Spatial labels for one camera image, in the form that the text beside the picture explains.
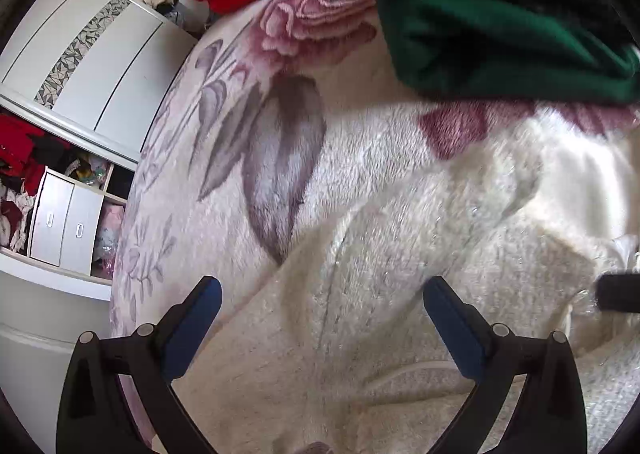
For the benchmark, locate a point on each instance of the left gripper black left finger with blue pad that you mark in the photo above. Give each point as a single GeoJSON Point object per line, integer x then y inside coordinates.
{"type": "Point", "coordinates": [94, 416]}

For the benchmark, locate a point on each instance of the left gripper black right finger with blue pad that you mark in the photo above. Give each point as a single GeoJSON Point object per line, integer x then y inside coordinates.
{"type": "Point", "coordinates": [549, 416]}

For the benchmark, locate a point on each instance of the cream fringed knit garment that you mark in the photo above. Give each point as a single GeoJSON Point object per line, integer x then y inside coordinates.
{"type": "Point", "coordinates": [336, 353]}

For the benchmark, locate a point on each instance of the hanging red dark clothes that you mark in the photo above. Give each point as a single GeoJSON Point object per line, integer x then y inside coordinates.
{"type": "Point", "coordinates": [26, 152]}

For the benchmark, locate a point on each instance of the white wardrobe shelf board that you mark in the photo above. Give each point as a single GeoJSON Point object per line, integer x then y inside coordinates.
{"type": "Point", "coordinates": [53, 277]}

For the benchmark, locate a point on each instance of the pink items on shelf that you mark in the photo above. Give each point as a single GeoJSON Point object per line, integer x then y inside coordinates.
{"type": "Point", "coordinates": [107, 238]}

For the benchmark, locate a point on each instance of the white two-drawer unit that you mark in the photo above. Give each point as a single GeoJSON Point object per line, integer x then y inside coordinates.
{"type": "Point", "coordinates": [64, 224]}

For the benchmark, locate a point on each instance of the floral fleece bed blanket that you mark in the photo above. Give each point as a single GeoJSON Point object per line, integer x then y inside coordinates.
{"type": "Point", "coordinates": [289, 162]}

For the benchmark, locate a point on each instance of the dark green garment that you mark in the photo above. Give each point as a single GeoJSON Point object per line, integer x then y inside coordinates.
{"type": "Point", "coordinates": [494, 49]}

